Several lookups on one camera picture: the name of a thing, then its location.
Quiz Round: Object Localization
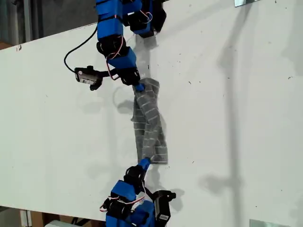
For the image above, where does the grey striped towel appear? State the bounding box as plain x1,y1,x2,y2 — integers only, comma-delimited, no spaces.
131,77,170,166

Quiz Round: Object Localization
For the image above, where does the white plastic container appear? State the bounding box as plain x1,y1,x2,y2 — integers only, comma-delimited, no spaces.
44,219,74,227

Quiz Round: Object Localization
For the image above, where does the grey metal pole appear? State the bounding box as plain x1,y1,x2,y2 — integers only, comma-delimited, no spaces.
23,0,32,44

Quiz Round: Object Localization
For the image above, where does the white table leg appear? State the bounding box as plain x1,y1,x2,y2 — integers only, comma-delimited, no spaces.
20,209,32,227

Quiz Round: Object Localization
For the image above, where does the black camera stalk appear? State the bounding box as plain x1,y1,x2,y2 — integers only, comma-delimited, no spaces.
100,68,120,78
143,186,157,201

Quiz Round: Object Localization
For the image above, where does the black camera box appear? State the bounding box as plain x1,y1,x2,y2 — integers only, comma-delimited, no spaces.
152,189,177,223
74,65,104,92

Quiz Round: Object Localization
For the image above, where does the black camera cable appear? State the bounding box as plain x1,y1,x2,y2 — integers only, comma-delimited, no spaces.
63,23,99,72

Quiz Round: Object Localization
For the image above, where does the steel plate bracket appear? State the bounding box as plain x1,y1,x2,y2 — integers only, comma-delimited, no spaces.
233,0,261,8

